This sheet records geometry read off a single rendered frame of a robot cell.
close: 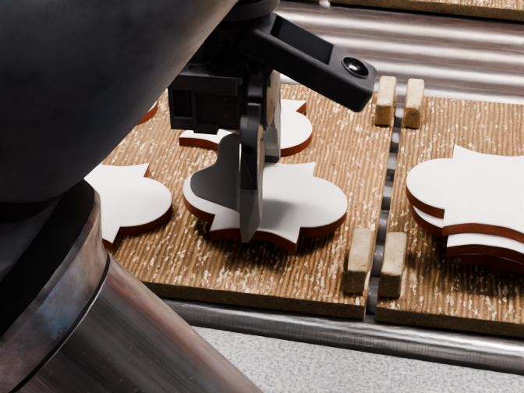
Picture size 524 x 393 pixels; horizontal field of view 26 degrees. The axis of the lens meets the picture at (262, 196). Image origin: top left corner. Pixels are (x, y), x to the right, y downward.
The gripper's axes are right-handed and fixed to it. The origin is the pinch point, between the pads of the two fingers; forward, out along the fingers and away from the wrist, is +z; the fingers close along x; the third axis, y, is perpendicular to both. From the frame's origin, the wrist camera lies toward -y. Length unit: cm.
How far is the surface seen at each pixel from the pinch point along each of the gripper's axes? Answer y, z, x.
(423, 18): -11, 5, -49
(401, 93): -10.2, 5.0, -29.2
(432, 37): -12.8, 5.3, -43.8
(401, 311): -12.8, 3.4, 9.5
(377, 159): -8.9, 3.0, -12.3
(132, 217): 11.5, 1.5, 2.5
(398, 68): -9.3, 4.8, -34.5
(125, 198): 13.0, 1.5, -0.3
